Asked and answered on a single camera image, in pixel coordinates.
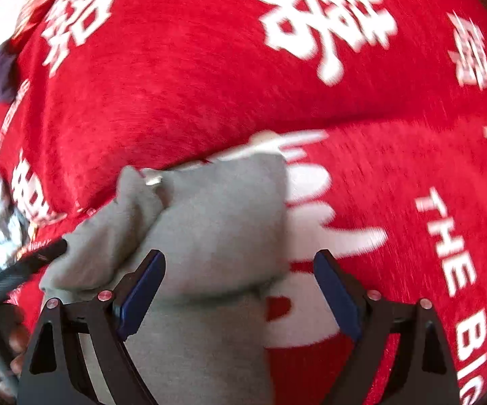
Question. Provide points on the red printed blanket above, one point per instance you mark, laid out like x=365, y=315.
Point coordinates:
x=209, y=71

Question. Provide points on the grey small garment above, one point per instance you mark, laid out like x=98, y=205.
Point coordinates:
x=209, y=236

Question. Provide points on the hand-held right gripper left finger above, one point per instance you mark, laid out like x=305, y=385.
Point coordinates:
x=138, y=297

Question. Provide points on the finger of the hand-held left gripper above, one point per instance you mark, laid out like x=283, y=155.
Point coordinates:
x=28, y=263

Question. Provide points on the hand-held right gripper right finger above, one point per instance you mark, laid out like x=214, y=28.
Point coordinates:
x=339, y=297

